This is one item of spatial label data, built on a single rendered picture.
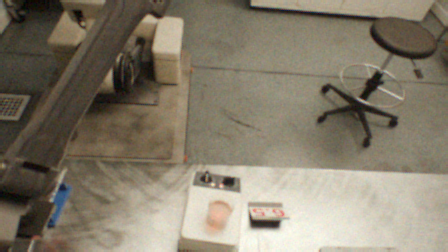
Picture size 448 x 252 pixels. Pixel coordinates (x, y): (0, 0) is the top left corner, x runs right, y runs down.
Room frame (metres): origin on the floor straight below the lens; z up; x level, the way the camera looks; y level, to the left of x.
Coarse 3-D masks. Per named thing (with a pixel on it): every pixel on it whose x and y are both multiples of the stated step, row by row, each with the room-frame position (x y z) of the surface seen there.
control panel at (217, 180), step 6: (198, 174) 0.41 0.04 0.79; (204, 174) 0.41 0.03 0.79; (210, 174) 0.42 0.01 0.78; (216, 174) 0.42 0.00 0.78; (198, 180) 0.38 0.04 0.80; (216, 180) 0.39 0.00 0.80; (222, 180) 0.40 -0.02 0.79; (204, 186) 0.36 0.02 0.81; (210, 186) 0.37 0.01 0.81; (216, 186) 0.37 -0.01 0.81; (222, 186) 0.37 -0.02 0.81; (228, 186) 0.38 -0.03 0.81; (234, 186) 0.38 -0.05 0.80; (240, 186) 0.39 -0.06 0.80; (240, 192) 0.36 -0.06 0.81
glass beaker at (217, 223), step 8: (224, 192) 0.31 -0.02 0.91; (208, 200) 0.28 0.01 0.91; (224, 200) 0.30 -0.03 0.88; (232, 200) 0.29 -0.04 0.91; (208, 208) 0.26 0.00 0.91; (232, 208) 0.28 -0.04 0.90; (208, 216) 0.26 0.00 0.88; (208, 224) 0.26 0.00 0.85; (216, 224) 0.25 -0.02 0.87; (224, 224) 0.26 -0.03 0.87
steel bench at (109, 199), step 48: (96, 192) 0.33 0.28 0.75; (144, 192) 0.35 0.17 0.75; (288, 192) 0.42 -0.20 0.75; (336, 192) 0.45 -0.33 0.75; (384, 192) 0.48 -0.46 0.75; (432, 192) 0.51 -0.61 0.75; (48, 240) 0.20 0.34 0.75; (96, 240) 0.22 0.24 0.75; (144, 240) 0.24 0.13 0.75; (240, 240) 0.27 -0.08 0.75; (288, 240) 0.29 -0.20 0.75; (336, 240) 0.32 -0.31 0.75; (384, 240) 0.34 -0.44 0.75; (432, 240) 0.36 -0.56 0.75
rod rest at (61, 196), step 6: (60, 186) 0.32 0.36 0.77; (66, 186) 0.32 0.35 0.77; (60, 192) 0.31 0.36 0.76; (66, 192) 0.31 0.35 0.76; (54, 198) 0.29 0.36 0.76; (60, 198) 0.30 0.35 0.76; (66, 198) 0.30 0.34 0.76; (60, 204) 0.28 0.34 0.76; (60, 210) 0.27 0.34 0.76; (54, 216) 0.25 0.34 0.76; (48, 222) 0.24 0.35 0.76; (54, 222) 0.24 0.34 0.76
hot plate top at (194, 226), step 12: (192, 192) 0.33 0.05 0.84; (204, 192) 0.33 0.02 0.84; (216, 192) 0.34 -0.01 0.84; (192, 204) 0.30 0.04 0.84; (204, 204) 0.30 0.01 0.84; (240, 204) 0.32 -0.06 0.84; (192, 216) 0.27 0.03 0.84; (204, 216) 0.28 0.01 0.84; (240, 216) 0.29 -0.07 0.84; (192, 228) 0.25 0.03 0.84; (204, 228) 0.25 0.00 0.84; (228, 228) 0.26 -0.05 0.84; (204, 240) 0.23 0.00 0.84; (216, 240) 0.23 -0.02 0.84; (228, 240) 0.24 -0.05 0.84
